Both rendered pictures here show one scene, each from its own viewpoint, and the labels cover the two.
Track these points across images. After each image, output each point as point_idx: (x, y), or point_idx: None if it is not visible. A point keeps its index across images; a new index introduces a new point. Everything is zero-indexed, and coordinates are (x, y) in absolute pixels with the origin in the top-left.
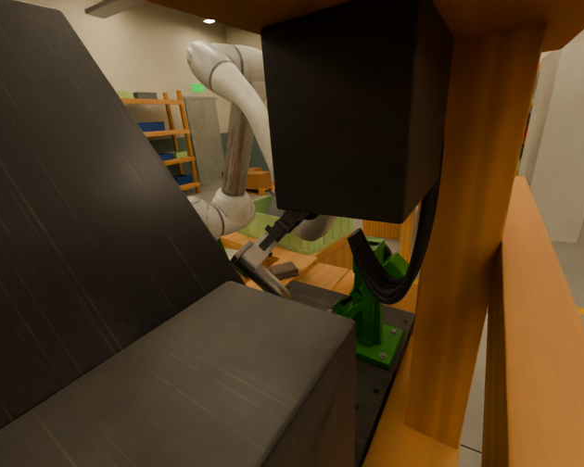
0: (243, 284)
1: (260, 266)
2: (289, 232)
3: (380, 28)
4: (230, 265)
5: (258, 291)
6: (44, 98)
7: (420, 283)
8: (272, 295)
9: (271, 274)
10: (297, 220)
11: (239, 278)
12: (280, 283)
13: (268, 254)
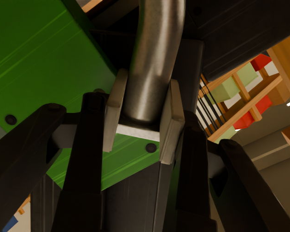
0: (232, 68)
1: (170, 79)
2: (78, 192)
3: None
4: (197, 101)
5: (260, 53)
6: None
7: None
8: (281, 41)
9: (177, 49)
10: (267, 184)
11: (200, 78)
12: (184, 14)
13: (179, 98)
